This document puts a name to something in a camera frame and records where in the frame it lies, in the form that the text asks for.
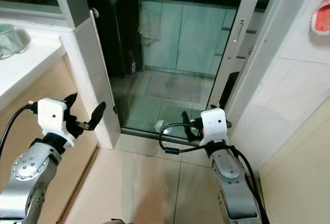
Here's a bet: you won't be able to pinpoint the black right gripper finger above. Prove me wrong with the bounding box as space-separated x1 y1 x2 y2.
180 111 194 140

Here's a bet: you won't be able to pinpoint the grey floor mat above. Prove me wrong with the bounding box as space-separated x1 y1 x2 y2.
144 73 213 104

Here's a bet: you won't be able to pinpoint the small dark bottle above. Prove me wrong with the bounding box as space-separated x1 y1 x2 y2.
128 53 138 76

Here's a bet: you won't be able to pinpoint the white framed glass sliding door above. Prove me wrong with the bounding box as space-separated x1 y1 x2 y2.
112 0 280 143

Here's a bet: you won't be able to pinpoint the green mug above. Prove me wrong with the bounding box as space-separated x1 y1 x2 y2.
0 23 25 59

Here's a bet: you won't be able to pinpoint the pale green kitchen cabinets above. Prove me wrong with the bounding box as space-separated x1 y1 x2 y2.
141 0 249 76

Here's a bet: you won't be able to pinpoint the tall black appliance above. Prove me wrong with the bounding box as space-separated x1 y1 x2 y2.
84 0 143 78

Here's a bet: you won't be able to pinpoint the hanging pale towel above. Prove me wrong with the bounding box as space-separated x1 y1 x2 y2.
141 9 169 42

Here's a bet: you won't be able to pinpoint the red cloth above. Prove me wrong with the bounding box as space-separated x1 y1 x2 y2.
308 0 330 35

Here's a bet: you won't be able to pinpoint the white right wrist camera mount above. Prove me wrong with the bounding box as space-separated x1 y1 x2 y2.
200 107 230 147

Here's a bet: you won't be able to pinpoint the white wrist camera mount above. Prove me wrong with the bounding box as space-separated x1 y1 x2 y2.
200 107 230 147
37 98 78 148

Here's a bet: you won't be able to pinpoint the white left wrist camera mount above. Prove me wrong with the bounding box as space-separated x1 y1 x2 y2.
37 98 78 148

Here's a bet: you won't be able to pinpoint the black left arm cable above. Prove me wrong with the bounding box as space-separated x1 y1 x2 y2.
0 104 40 156

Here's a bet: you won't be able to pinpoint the silver door handle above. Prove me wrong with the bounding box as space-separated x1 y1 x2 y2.
233 18 246 44

